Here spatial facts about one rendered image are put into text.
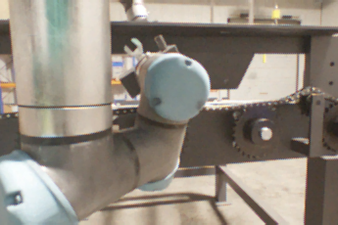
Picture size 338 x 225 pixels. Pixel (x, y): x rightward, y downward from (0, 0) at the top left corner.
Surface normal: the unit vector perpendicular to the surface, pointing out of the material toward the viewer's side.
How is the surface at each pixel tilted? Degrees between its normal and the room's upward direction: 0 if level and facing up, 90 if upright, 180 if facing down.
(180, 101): 103
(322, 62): 90
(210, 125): 90
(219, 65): 90
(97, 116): 93
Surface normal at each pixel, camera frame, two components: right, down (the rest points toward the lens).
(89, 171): 0.76, 0.10
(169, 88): 0.26, 0.31
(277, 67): 0.13, 0.10
